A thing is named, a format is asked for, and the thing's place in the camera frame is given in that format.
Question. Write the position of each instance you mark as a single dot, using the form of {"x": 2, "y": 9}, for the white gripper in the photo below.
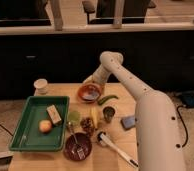
{"x": 100, "y": 76}

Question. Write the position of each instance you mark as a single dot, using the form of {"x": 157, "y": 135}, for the small grey towel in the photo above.
{"x": 92, "y": 96}

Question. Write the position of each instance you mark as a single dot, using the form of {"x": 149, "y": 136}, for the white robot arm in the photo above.
{"x": 157, "y": 132}

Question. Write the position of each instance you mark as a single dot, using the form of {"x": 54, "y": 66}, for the red orange bowl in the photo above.
{"x": 88, "y": 88}

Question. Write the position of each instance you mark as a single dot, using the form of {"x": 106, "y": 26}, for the dark brown bowl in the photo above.
{"x": 70, "y": 146}

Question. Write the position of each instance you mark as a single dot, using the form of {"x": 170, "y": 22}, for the yellow banana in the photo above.
{"x": 94, "y": 115}

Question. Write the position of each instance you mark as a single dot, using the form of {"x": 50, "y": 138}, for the metal cup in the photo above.
{"x": 108, "y": 113}

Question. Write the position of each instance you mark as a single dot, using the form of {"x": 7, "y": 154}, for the green cup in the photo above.
{"x": 74, "y": 117}

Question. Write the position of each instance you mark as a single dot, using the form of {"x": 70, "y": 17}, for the brown pine cone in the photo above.
{"x": 87, "y": 125}

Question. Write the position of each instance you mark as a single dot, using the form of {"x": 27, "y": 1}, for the blue sponge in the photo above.
{"x": 128, "y": 122}

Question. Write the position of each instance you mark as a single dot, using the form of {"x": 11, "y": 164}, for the white paper cup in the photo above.
{"x": 41, "y": 86}

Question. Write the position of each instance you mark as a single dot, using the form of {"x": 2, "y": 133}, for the tan wooden block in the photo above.
{"x": 54, "y": 115}

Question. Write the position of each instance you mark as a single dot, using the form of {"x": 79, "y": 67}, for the yellow apple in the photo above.
{"x": 45, "y": 126}

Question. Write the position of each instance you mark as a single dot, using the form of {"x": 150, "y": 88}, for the metal fork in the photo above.
{"x": 79, "y": 150}

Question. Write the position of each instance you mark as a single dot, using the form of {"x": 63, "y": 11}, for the dark blue floor object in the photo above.
{"x": 187, "y": 99}

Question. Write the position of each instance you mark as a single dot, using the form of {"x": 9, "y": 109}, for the green plastic tray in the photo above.
{"x": 28, "y": 136}

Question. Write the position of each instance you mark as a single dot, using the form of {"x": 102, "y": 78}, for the white handled brush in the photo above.
{"x": 103, "y": 138}

